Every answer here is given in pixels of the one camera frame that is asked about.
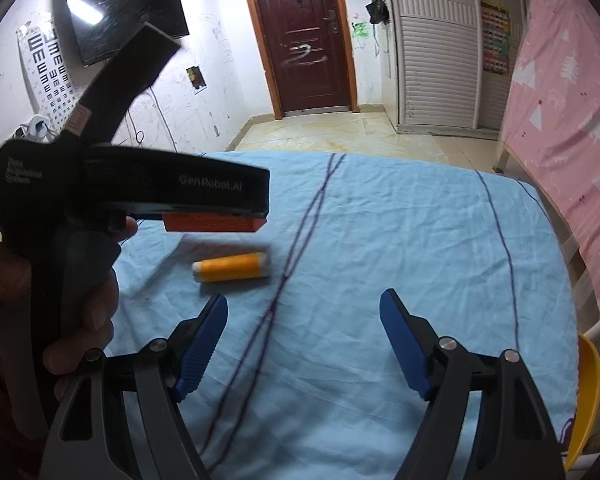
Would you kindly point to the wall-mounted black television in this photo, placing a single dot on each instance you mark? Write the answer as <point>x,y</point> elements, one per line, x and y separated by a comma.
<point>103,27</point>

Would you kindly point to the white metal chair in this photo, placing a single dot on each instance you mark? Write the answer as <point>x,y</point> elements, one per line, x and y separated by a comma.
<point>586,461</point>

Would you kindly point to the person's left hand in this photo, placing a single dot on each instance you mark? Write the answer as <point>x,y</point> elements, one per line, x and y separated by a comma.
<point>22,422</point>

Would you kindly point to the pink tree-print bed curtain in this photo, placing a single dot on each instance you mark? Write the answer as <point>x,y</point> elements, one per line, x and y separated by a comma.
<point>552,117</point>

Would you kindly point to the colourful wall chart poster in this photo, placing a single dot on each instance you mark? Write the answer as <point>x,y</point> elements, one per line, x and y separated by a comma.
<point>495,38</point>

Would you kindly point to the yellow plastic basin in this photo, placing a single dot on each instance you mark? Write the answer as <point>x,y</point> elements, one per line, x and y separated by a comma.
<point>588,400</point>

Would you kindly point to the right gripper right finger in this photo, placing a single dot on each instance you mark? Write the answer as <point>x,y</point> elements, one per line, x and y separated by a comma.
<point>413,341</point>

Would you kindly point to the dark red door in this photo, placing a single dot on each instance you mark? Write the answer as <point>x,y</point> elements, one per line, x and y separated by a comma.
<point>306,52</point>

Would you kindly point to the white louvered wardrobe door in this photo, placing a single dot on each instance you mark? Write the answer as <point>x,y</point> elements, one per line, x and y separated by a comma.
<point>438,56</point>

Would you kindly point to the light blue bed sheet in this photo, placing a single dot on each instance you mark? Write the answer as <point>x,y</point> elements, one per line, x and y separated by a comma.
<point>303,383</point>

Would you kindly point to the eye test chart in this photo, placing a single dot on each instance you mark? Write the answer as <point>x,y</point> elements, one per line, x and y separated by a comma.
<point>49,83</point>

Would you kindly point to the orange cylindrical tube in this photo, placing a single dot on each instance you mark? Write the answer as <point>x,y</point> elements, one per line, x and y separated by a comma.
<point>231,268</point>

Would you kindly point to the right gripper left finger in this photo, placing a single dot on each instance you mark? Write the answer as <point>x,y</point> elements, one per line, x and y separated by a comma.
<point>194,341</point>

